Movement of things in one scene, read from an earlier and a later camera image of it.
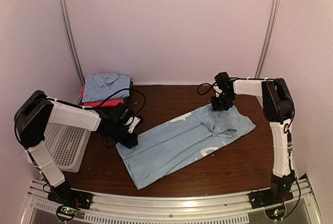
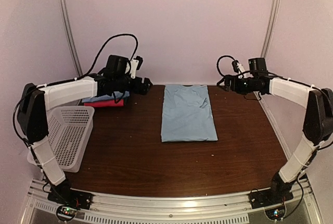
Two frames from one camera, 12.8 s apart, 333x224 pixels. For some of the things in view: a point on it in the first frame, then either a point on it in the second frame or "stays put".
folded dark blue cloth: x=128 y=100 stays put
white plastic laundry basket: x=66 y=145 stays put
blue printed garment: x=164 y=149 -> x=187 y=114
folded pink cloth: x=106 y=103 stays put
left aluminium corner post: x=68 y=29 stays put
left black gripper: x=130 y=144 -> x=144 y=90
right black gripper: x=216 y=107 -> x=233 y=87
